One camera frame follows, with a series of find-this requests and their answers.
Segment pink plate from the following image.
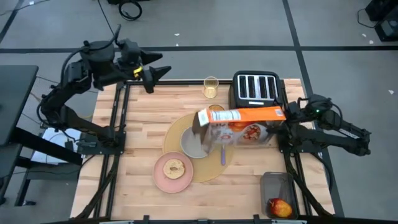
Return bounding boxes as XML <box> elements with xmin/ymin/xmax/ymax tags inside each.
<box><xmin>152</xmin><ymin>151</ymin><xmax>194</xmax><ymax>194</ymax></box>

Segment black desk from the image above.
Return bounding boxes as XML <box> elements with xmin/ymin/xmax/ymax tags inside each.
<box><xmin>0</xmin><ymin>65</ymin><xmax>83</xmax><ymax>208</ymax></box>

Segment black four-slot toaster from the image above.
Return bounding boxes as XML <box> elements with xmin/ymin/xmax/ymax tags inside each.
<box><xmin>229</xmin><ymin>70</ymin><xmax>284</xmax><ymax>110</ymax></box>

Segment round woven beige placemat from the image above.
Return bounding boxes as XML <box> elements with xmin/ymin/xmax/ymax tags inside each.
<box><xmin>162</xmin><ymin>112</ymin><xmax>234</xmax><ymax>184</ymax></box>

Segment pumpkin cereal box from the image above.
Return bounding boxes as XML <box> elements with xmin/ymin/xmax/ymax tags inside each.
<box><xmin>192</xmin><ymin>105</ymin><xmax>287</xmax><ymax>155</ymax></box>

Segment long black floor cable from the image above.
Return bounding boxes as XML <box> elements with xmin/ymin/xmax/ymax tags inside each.
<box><xmin>97</xmin><ymin>0</ymin><xmax>116</xmax><ymax>35</ymax></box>

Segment grey bowl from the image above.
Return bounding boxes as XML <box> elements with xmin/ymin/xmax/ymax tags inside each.
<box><xmin>180</xmin><ymin>126</ymin><xmax>210</xmax><ymax>159</ymax></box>

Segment coiled black floor cable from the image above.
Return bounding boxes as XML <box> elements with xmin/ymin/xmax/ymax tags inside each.
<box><xmin>118</xmin><ymin>0</ymin><xmax>143</xmax><ymax>22</ymax></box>

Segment clear ribbed glass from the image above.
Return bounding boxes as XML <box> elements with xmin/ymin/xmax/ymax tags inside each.
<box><xmin>203</xmin><ymin>76</ymin><xmax>220</xmax><ymax>100</ymax></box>

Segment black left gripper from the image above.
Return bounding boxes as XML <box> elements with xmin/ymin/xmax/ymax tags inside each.
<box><xmin>118</xmin><ymin>39</ymin><xmax>172</xmax><ymax>82</ymax></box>

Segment toasted bagel half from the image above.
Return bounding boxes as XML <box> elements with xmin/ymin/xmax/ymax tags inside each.
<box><xmin>162</xmin><ymin>158</ymin><xmax>187</xmax><ymax>180</ymax></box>

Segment black equipment box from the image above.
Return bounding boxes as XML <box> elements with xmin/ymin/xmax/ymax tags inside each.
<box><xmin>365</xmin><ymin>0</ymin><xmax>398</xmax><ymax>43</ymax></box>

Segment grey mesh bin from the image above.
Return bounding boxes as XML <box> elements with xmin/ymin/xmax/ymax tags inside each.
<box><xmin>260</xmin><ymin>171</ymin><xmax>300</xmax><ymax>220</ymax></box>

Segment red yellow apple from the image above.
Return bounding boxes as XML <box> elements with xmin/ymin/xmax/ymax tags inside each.
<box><xmin>268</xmin><ymin>198</ymin><xmax>294</xmax><ymax>218</ymax></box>

